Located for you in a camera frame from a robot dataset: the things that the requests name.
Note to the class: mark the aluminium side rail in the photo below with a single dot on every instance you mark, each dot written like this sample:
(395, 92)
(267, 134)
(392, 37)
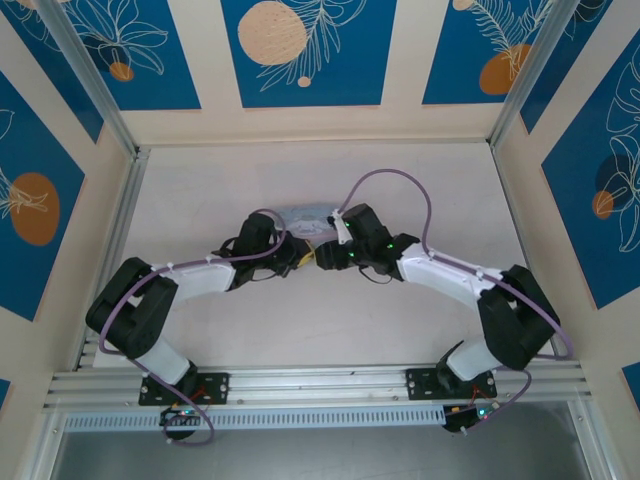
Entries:
(501, 190)
(120, 240)

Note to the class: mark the aluminium frame post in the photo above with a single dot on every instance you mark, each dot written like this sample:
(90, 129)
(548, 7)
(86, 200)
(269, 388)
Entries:
(530, 65)
(95, 80)

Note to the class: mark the clear plastic bag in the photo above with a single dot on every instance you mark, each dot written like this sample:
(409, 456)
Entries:
(305, 220)

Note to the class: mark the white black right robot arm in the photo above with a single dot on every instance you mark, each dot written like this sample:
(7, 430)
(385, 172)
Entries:
(440, 280)

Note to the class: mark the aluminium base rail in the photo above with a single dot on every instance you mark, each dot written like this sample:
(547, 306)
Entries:
(320, 385)

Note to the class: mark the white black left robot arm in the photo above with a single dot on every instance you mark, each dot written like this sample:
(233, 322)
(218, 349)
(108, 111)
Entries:
(200, 280)

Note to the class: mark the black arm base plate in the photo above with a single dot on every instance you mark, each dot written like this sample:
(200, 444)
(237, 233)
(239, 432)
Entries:
(215, 387)
(420, 382)

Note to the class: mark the small control board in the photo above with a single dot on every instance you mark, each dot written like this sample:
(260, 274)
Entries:
(460, 420)
(175, 414)

